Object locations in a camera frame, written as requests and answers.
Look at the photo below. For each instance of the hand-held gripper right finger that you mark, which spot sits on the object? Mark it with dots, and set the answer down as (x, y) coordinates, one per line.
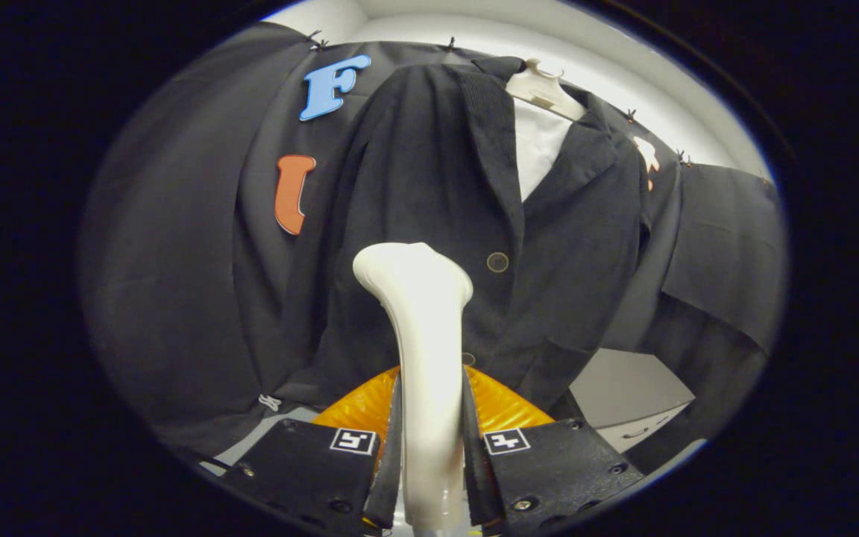
(549, 470)

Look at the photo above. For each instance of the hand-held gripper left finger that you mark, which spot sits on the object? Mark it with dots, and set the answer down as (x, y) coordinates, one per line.
(310, 470)

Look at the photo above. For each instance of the black jacket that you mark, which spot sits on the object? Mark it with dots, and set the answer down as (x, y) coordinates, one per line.
(414, 186)

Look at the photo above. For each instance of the white shirt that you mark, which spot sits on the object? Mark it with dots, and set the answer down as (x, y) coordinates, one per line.
(537, 149)

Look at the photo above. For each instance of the cream clothes hanger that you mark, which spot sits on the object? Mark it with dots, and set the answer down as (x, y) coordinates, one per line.
(541, 89)

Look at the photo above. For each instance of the beige cabinet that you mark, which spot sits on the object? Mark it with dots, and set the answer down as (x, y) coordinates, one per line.
(623, 388)

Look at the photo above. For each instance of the black backdrop cloth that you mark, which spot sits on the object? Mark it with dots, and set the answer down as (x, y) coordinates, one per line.
(176, 261)

